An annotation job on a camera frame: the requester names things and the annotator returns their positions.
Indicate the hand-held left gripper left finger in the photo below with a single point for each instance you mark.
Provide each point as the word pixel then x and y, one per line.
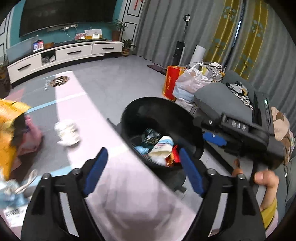
pixel 97 171

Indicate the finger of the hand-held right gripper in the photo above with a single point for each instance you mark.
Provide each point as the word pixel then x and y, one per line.
pixel 208 122
pixel 214 138

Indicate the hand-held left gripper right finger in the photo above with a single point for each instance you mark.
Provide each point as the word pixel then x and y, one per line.
pixel 190 171

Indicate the black trash bin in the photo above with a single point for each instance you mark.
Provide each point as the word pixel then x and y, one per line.
pixel 148 109

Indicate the pink plastic bag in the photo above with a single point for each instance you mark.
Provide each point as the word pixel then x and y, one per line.
pixel 30 139

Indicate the yellow snack packet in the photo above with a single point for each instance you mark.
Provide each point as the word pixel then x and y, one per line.
pixel 9 120

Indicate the person's right forearm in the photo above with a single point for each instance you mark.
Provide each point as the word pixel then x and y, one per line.
pixel 269 215

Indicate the person's right hand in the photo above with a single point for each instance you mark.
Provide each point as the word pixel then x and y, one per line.
pixel 266 179

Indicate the red snack packet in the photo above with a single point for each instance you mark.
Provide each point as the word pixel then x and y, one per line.
pixel 173 157

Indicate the grey sofa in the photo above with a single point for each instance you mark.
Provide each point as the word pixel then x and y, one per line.
pixel 212 99

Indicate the brown patterned cloth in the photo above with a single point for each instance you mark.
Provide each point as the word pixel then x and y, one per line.
pixel 281 129

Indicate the white blue packet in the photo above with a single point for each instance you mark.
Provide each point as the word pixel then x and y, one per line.
pixel 161 146

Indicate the white plastic bag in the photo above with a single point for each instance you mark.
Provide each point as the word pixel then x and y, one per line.
pixel 192 81

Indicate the black white crumpled clothes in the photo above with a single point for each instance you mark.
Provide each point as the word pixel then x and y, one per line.
pixel 240 91

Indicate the dark green patterned packet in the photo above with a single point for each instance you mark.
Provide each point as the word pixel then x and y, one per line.
pixel 150 136

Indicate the pile of striped clothes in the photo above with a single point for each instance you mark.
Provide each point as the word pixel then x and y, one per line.
pixel 214 69

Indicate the red shopping bag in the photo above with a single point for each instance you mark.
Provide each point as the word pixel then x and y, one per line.
pixel 171 83

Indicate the pink grey striped mat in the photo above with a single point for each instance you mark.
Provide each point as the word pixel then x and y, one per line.
pixel 76 111

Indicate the white cylindrical appliance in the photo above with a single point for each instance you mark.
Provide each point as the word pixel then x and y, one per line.
pixel 198 53

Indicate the dark brown doormat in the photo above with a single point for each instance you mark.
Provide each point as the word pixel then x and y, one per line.
pixel 157 68

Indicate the black upright vacuum cleaner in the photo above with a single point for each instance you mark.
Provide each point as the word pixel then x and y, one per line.
pixel 181 46

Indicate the blue white wrapper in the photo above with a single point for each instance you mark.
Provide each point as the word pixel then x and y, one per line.
pixel 9 197

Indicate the white printed paper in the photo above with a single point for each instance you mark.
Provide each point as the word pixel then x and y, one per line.
pixel 13 212

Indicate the grey yellow patterned curtain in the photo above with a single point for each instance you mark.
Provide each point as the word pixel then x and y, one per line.
pixel 161 27

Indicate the small potted plant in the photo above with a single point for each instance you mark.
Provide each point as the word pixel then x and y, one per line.
pixel 126 47

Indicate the white television cabinet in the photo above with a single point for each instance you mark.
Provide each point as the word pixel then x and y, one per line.
pixel 74 52

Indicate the tall potted plant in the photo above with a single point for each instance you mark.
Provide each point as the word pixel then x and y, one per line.
pixel 118 29

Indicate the small digital clock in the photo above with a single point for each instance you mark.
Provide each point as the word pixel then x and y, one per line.
pixel 96 36

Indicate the brown wooden box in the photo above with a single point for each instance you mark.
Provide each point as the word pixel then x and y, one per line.
pixel 48 45

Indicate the red pink gift box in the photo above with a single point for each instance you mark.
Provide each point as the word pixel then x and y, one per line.
pixel 80 36

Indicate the blue red display box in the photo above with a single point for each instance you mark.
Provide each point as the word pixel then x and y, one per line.
pixel 38 45

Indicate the white desk calendar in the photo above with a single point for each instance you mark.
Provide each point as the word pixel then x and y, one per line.
pixel 91 32

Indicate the white power strip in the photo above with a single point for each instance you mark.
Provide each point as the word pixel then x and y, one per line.
pixel 69 26

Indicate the large black television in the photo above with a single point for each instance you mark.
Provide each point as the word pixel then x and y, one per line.
pixel 67 14

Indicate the red wall sticker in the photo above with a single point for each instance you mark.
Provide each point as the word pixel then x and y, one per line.
pixel 137 3

